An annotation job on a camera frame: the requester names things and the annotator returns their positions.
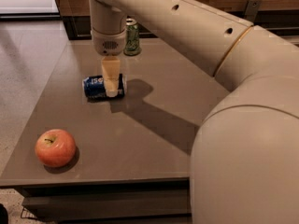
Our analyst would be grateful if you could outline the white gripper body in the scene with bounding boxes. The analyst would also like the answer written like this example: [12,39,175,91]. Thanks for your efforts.
[91,30,126,56]

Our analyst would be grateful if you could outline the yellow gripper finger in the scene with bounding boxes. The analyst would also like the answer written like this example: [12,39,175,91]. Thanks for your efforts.
[101,56,121,97]

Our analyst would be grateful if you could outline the blue pepsi can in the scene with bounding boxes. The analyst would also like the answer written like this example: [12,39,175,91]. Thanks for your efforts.
[82,74,127,100]

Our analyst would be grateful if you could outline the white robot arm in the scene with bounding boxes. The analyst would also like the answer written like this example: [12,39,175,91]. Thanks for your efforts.
[90,0,299,224]

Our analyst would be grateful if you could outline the green soda can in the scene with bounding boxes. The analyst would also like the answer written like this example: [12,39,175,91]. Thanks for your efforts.
[123,18,141,56]

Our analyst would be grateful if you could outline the red apple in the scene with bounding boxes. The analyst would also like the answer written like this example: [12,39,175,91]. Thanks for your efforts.
[35,129,76,168]

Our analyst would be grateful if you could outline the grey drawer cabinet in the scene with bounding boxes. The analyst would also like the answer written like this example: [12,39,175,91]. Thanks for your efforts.
[18,180,191,222]

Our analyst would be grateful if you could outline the right metal bracket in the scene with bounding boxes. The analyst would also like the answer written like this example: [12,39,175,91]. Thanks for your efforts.
[244,0,263,22]

